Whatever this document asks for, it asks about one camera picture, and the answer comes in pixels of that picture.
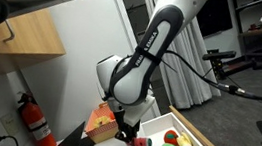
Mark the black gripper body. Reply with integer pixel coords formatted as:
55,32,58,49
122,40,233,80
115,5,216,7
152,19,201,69
110,108,142,139

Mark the red watermelon plush toy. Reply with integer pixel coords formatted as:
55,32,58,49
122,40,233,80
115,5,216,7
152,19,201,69
126,134,154,146

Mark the white drawer with wooden front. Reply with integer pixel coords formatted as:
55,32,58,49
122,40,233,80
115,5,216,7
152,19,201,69
137,101,237,146

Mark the red checkered basket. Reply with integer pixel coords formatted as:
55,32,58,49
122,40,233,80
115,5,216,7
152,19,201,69
82,100,123,146

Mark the white curtain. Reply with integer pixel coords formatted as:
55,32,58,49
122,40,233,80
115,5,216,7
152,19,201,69
126,0,234,115

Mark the red fire extinguisher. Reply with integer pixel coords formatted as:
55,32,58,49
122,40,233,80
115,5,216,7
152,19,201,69
10,90,64,146

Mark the white refrigerator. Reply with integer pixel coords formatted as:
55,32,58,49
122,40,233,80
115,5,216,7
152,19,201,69
11,0,176,146

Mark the wooden upper cabinet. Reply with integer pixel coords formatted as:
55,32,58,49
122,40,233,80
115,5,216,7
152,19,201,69
0,2,72,65

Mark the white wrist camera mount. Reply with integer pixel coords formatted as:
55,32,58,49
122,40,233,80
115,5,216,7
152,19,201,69
121,91,156,129

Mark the black stereo camera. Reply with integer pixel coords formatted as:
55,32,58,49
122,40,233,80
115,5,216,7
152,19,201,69
201,47,237,66

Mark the black wall monitor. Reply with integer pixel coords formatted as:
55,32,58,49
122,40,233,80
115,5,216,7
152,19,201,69
194,0,238,42

